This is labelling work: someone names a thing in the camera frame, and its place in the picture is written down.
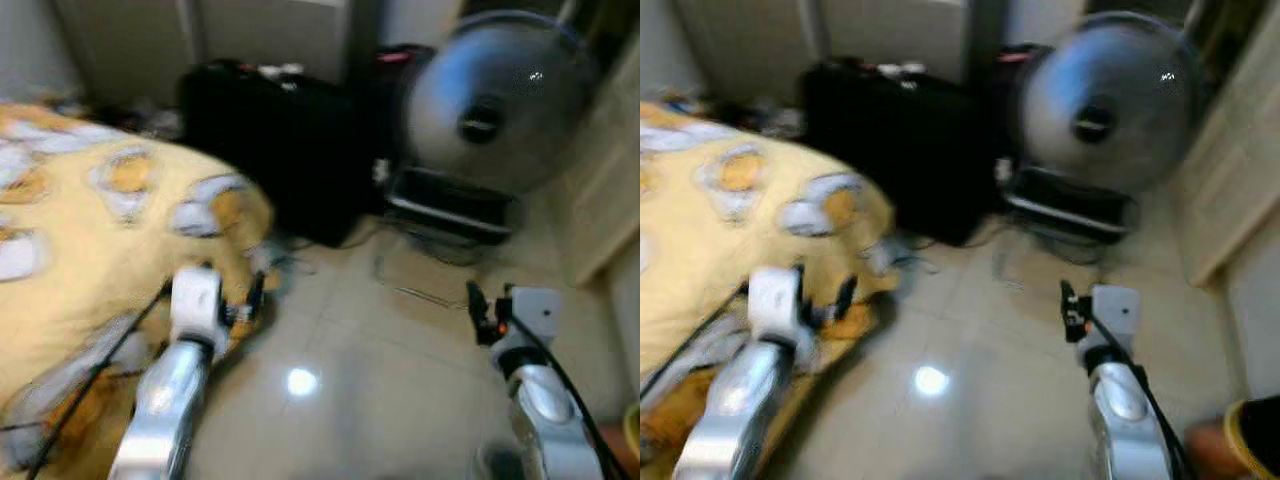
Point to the yellow cartoon egg blanket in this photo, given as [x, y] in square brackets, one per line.
[80, 260]
[700, 260]

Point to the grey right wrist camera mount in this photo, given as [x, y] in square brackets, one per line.
[535, 310]
[1115, 310]

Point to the beige wardrobe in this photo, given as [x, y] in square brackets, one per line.
[250, 30]

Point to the black box device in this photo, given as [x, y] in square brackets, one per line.
[1070, 205]
[450, 205]

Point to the beige wooden door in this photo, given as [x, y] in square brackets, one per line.
[1240, 150]
[600, 170]

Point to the yellow rimmed black container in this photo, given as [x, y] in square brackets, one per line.
[1260, 440]
[632, 435]

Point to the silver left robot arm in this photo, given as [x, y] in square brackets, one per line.
[745, 410]
[165, 410]

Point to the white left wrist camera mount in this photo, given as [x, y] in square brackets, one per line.
[195, 300]
[775, 300]

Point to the grey round electric fan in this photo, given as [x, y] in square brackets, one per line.
[480, 120]
[1095, 120]

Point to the black suitcase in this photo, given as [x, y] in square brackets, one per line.
[280, 150]
[900, 150]

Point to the dark robot foot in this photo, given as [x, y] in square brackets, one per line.
[497, 465]

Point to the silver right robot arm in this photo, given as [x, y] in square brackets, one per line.
[1125, 420]
[545, 420]

